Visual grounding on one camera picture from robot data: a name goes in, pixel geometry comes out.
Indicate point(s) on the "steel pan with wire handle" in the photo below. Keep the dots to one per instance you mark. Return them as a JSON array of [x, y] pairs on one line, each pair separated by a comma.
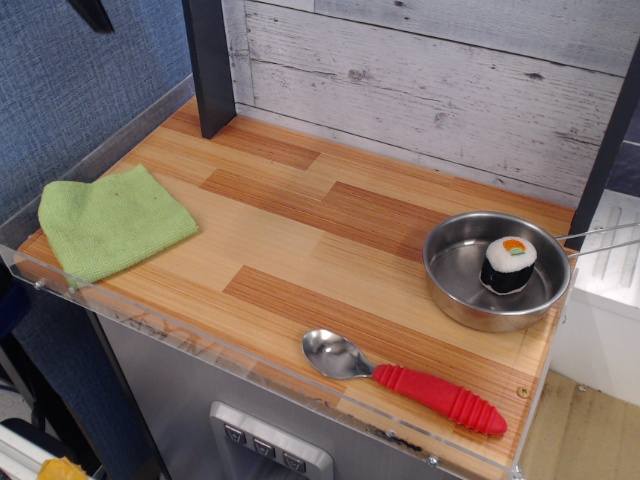
[[453, 254]]

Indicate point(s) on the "white ridged block right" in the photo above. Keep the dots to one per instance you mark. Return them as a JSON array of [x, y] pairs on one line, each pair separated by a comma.
[[609, 264]]

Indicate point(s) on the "plush sushi roll toy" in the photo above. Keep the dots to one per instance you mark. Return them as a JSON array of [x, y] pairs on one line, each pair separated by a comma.
[[508, 265]]

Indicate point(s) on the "spoon with red handle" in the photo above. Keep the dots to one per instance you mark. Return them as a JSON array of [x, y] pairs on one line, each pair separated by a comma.
[[338, 358]]

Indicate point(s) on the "clear acrylic front guard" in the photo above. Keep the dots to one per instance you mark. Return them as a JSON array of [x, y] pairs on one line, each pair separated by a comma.
[[174, 373]]

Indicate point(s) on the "dark grey left post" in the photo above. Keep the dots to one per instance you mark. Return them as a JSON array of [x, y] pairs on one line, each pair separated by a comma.
[[210, 62]]

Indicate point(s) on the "yellow object bottom left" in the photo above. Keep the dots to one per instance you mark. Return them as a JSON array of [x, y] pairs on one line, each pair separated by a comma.
[[61, 469]]

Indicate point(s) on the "dark grey right post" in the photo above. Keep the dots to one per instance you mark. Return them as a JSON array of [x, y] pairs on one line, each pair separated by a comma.
[[613, 138]]

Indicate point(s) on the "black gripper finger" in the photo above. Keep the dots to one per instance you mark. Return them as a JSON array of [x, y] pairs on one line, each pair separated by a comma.
[[94, 14]]

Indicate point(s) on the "dark grey post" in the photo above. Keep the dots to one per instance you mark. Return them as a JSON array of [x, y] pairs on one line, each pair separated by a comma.
[[613, 138], [210, 62]]

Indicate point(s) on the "silver button control panel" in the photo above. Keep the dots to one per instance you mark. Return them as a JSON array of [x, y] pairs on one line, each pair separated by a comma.
[[253, 449]]

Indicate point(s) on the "green microfiber cloth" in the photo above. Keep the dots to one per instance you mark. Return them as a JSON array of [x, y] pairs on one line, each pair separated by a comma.
[[101, 228]]

